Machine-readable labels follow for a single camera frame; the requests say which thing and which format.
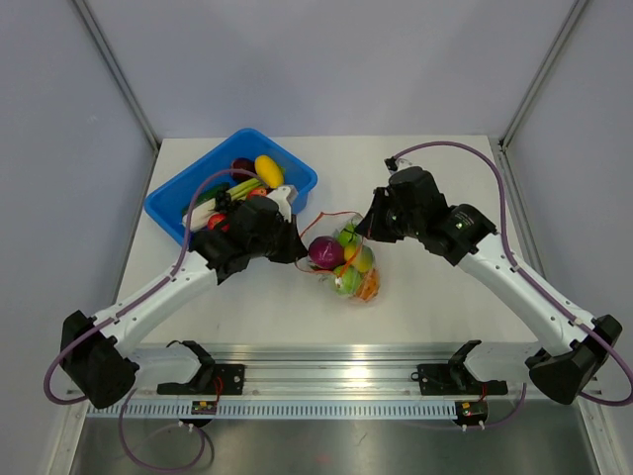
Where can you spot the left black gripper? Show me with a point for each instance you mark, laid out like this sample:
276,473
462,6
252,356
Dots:
295,248

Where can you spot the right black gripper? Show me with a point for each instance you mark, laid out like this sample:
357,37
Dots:
372,226

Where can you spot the purple toy onion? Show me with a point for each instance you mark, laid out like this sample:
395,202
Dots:
325,252

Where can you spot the clear orange-zip bag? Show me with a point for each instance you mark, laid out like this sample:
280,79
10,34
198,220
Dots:
329,224

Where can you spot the green striped toy melon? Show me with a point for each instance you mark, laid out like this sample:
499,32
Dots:
347,235

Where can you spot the yellow-green toy mango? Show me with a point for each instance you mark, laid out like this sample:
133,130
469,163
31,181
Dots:
360,257

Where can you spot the green toy apple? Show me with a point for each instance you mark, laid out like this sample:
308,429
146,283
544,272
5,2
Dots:
347,280

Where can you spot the toy orange persimmon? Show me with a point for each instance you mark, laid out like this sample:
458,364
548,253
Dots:
370,286

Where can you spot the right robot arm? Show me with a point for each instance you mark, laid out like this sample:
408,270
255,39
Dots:
574,344

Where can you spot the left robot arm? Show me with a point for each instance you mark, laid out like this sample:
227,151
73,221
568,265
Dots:
101,354

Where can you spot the small red toy tomato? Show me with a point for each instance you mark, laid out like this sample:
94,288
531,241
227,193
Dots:
218,221

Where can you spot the dark toy grapes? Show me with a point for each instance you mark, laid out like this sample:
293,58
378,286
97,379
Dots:
223,203

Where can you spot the yellow toy lemon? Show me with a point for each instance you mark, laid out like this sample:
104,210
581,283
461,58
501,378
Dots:
269,171

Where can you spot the white toy radish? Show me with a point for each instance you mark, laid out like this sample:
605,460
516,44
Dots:
199,216

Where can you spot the dark toy eggplant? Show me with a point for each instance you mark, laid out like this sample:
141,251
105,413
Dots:
242,169

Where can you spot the left circuit board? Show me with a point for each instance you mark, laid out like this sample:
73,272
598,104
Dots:
204,407

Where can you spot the circuit board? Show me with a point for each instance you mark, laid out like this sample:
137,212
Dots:
204,407
471,412

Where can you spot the right circuit board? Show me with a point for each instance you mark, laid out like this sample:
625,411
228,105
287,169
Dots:
471,412

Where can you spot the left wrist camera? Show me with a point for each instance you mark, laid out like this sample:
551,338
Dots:
284,196

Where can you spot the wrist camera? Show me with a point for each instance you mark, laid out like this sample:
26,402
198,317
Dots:
284,196
403,162

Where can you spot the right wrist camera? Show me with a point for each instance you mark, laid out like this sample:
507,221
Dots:
403,162

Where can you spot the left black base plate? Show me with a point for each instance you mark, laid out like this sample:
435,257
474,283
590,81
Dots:
221,378

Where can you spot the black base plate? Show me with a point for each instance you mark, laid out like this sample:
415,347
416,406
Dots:
221,378
444,379

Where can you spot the aluminium front rail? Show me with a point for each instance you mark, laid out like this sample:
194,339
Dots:
367,369

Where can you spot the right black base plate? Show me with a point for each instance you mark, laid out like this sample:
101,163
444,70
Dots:
444,379

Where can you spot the white slotted cable duct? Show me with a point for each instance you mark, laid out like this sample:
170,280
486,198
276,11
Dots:
284,410

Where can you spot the right aluminium frame post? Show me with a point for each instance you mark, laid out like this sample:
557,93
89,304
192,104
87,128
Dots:
543,72

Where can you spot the aluminium frame post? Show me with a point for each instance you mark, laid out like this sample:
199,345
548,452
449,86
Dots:
96,33
543,72

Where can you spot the left aluminium frame post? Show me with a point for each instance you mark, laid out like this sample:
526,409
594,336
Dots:
96,33

